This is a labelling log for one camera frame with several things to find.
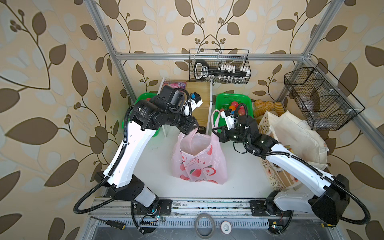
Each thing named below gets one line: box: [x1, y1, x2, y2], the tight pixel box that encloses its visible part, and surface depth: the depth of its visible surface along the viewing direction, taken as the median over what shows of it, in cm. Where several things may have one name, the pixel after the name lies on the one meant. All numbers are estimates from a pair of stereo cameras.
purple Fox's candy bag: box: [162, 81, 187, 90], surface depth 84 cm
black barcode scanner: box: [194, 60, 209, 80], surface depth 84 cm
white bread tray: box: [253, 99, 285, 118], surface depth 118 cm
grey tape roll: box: [194, 212, 216, 240], surface depth 72 cm
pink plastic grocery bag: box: [171, 109, 228, 185], surface depth 74 cm
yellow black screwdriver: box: [320, 223, 336, 228], surface depth 71 cm
